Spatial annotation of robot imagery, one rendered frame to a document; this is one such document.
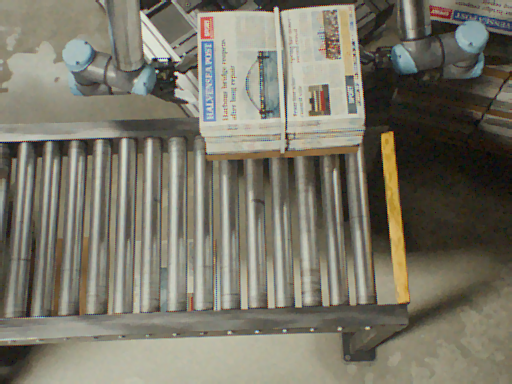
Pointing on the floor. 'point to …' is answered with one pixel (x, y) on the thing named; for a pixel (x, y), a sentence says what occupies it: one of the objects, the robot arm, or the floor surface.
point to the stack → (463, 88)
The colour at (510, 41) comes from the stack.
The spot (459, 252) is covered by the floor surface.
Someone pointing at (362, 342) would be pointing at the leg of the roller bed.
